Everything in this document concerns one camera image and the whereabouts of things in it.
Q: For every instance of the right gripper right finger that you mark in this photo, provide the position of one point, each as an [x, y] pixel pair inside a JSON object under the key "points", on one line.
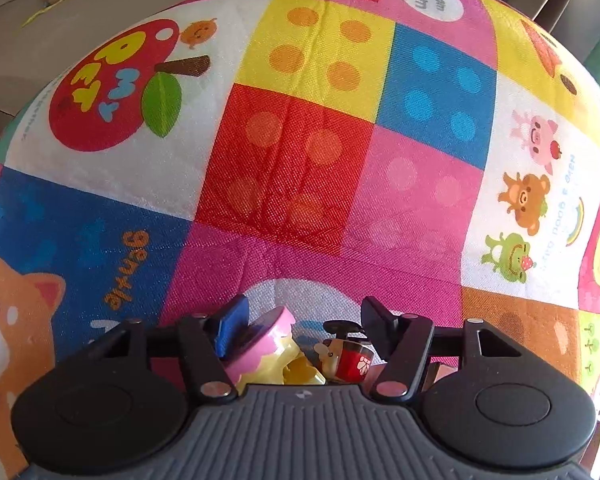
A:
{"points": [[403, 342]]}

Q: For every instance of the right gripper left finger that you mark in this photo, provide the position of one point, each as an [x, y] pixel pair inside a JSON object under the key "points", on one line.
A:
{"points": [[204, 344]]}

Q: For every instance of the red dress figurine doll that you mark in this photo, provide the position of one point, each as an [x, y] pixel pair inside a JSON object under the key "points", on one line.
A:
{"points": [[345, 357]]}

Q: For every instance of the pink round toy cake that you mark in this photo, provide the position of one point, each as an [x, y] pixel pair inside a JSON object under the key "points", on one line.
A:
{"points": [[268, 355]]}

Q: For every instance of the colourful cartoon play mat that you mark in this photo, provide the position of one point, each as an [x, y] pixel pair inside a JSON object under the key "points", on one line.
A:
{"points": [[442, 156]]}

